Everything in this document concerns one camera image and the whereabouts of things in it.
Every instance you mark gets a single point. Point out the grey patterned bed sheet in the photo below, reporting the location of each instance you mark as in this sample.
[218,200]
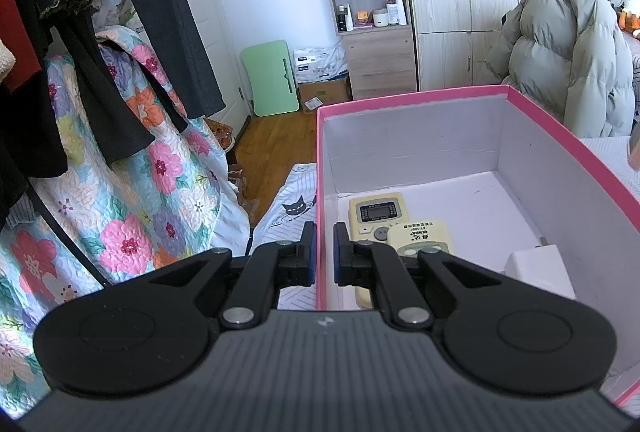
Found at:
[290,222]

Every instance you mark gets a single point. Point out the white jar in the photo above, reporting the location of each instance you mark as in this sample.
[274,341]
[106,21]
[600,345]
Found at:
[380,18]

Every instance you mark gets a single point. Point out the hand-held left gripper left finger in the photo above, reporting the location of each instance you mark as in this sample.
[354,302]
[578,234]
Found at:
[309,257]

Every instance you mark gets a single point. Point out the cream remote control with display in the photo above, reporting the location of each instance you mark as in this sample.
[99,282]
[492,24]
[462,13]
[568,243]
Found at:
[377,212]

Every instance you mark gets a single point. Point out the grey puffer jacket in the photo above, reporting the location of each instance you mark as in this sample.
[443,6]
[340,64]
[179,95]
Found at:
[560,57]

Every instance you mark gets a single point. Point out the floral quilt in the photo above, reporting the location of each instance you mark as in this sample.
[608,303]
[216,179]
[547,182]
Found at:
[125,212]

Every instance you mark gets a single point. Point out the dark grey hanging garment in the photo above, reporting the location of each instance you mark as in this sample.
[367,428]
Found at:
[160,12]

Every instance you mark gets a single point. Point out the yellowed cream remote control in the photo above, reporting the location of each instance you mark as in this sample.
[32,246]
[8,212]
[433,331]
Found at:
[420,234]

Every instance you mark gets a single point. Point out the black garment with frilly cuff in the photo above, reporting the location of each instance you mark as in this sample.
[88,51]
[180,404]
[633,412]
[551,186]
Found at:
[100,92]

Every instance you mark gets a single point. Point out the small cardboard box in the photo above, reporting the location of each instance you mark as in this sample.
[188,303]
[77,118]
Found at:
[325,97]

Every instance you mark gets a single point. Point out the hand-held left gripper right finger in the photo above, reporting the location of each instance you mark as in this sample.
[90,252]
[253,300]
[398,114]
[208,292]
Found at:
[340,257]

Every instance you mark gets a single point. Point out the red hanging garment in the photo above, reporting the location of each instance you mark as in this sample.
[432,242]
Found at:
[17,37]

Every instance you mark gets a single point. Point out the light wooden wardrobe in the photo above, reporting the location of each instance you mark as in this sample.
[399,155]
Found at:
[450,12]

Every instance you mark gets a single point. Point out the white door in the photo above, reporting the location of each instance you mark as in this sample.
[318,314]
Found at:
[215,12]

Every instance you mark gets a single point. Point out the black bottle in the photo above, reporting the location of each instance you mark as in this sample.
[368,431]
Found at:
[341,20]

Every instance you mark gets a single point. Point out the wooden bookshelf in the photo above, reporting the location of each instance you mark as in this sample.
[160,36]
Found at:
[380,62]

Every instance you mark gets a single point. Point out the white power adapter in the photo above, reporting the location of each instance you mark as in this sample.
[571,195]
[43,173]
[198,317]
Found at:
[537,264]

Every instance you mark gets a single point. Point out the black and white patterned tablecloth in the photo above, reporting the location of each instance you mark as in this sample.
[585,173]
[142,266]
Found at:
[635,77]

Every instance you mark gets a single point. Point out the green folding table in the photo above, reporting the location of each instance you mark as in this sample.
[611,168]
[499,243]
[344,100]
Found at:
[270,77]

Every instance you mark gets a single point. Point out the pink cardboard box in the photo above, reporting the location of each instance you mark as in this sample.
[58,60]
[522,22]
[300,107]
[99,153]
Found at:
[425,152]

